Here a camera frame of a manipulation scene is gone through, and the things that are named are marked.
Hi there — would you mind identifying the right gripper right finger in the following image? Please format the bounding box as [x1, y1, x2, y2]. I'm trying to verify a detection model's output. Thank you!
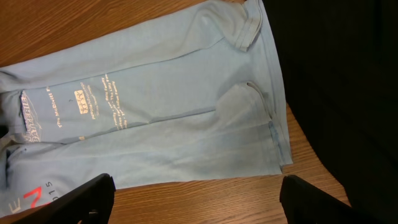
[279, 175, 376, 224]

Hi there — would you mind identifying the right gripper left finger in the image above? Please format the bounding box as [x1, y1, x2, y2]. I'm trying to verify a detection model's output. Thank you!
[14, 173, 116, 224]

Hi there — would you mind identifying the light blue printed t-shirt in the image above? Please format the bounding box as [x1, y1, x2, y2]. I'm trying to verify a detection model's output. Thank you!
[1, 1, 292, 216]

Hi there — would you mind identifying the black t-shirt white logo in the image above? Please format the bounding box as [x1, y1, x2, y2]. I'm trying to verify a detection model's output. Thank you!
[264, 0, 397, 223]

